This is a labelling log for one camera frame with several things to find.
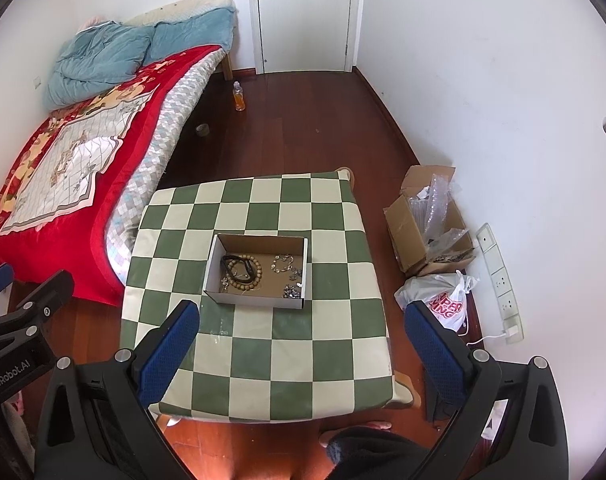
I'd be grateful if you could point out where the clear bubble wrap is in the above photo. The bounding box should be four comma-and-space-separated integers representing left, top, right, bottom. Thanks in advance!
410, 174, 476, 264

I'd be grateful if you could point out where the person's foot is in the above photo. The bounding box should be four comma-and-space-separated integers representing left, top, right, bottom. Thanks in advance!
320, 420, 394, 449

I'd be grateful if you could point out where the white charger cable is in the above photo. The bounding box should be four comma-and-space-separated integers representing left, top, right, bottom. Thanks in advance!
466, 332, 508, 347

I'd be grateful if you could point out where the cream mattress pad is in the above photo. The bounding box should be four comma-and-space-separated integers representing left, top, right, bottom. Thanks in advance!
123, 0, 234, 27

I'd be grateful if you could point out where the red printed blanket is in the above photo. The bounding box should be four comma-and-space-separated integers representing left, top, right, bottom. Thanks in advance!
0, 45, 224, 307

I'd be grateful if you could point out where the white door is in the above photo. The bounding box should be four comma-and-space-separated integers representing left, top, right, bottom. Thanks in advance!
248, 0, 362, 75

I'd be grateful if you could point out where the light blue fleece blanket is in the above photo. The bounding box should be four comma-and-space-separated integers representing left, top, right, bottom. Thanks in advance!
148, 7, 236, 61

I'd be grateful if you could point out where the person's dark fleece clothing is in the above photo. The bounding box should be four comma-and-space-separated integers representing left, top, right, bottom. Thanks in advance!
327, 427, 451, 480

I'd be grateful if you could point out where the grey patchwork bed sheet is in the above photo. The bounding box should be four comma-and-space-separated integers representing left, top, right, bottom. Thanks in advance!
105, 57, 224, 287

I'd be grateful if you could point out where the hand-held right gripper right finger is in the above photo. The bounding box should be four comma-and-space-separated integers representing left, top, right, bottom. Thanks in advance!
404, 300, 570, 480

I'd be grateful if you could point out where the brown cardboard box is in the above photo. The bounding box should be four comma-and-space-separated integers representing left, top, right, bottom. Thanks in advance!
384, 165, 479, 279

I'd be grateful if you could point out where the white power strip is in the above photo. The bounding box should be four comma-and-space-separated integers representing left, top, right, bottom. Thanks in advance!
476, 225, 525, 345

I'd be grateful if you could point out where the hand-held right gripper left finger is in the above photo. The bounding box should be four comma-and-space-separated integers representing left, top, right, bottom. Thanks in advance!
33, 299, 201, 480

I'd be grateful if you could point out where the light blue quilt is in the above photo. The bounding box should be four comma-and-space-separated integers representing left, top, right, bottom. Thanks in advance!
43, 21, 156, 110

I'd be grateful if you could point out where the white cardboard box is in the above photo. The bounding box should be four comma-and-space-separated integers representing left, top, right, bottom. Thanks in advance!
203, 233, 309, 311

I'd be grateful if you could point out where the green checkered tablecloth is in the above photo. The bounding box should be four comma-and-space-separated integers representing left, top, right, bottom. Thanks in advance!
120, 170, 422, 424

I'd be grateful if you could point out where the white plastic bag red print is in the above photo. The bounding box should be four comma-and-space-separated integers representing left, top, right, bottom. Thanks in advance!
394, 270, 480, 334

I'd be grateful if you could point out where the wooden bead bracelet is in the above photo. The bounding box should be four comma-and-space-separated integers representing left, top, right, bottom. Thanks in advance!
222, 256, 264, 292

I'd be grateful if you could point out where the black smart band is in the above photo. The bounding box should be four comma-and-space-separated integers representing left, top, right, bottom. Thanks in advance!
221, 255, 256, 282

